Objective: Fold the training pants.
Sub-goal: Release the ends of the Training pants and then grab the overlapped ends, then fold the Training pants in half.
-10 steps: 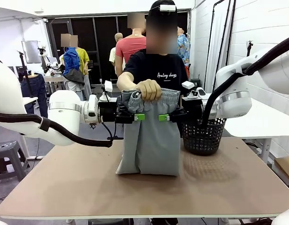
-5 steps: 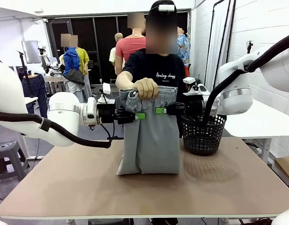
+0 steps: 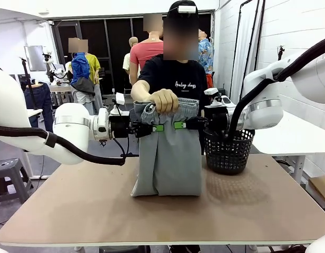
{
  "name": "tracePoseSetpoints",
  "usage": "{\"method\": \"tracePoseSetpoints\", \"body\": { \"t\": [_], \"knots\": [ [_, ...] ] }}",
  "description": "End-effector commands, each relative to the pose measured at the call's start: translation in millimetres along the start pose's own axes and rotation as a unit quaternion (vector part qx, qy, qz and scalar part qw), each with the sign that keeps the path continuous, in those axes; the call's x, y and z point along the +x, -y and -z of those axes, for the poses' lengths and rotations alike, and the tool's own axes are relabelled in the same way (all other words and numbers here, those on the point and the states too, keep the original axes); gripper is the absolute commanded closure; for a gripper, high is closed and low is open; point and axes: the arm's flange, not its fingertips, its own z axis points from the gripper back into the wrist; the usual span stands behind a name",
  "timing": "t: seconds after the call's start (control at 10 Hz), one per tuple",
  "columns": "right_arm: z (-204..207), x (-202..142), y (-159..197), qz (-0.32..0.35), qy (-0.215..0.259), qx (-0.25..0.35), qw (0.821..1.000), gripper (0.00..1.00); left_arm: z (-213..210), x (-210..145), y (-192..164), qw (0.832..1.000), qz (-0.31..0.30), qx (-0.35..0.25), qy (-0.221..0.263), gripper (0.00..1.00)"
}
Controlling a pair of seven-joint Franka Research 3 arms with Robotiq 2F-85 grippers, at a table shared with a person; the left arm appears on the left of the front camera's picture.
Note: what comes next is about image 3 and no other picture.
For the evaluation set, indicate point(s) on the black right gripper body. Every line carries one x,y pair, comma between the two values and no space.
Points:
216,120

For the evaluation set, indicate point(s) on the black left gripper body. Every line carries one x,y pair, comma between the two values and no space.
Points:
119,127

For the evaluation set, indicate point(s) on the grey training pants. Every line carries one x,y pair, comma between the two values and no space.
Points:
167,163

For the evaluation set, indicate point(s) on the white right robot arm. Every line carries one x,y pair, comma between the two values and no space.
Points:
265,105

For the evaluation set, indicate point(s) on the person's right forearm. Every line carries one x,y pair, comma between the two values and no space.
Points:
141,89

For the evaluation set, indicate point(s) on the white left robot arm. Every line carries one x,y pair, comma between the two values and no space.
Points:
70,124

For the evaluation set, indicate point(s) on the person's right hand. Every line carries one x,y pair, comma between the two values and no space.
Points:
165,101

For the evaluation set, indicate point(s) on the black plastic mesh basket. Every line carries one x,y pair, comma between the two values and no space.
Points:
228,155

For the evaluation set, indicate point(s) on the person in dark t-shirt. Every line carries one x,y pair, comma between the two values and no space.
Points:
183,76

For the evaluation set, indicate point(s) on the mannequin with floral shirt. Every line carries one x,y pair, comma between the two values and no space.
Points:
205,55

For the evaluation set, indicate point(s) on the white side table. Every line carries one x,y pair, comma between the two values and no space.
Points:
291,137

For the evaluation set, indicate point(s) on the dark blue jeans display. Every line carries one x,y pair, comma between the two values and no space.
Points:
43,105

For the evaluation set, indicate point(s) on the small white background robot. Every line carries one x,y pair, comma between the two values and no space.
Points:
58,71

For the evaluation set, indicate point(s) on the bare beige mannequin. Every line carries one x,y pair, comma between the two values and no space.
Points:
133,42

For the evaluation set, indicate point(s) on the small white desk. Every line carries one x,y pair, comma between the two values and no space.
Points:
33,112

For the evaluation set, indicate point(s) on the black tripod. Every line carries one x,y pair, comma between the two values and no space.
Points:
28,79

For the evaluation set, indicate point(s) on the grey framed panel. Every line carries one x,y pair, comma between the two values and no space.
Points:
34,58

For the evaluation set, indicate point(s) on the white head-mounted device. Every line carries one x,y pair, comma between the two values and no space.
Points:
187,9

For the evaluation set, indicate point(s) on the black cap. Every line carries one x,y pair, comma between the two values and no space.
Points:
175,10

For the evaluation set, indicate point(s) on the grey plastic stool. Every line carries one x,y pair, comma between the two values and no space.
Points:
7,166

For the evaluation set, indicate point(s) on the brown cardboard box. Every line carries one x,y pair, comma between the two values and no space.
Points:
321,187

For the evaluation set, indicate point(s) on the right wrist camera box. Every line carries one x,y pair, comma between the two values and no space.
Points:
211,91

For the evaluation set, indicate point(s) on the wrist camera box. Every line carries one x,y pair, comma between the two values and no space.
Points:
211,91
120,98

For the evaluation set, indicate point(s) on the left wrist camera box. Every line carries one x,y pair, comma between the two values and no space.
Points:
120,98

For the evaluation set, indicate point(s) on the black wall pipe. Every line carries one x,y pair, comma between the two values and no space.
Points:
237,31

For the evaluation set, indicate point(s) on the small camera on stand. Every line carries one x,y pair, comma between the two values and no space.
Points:
280,50

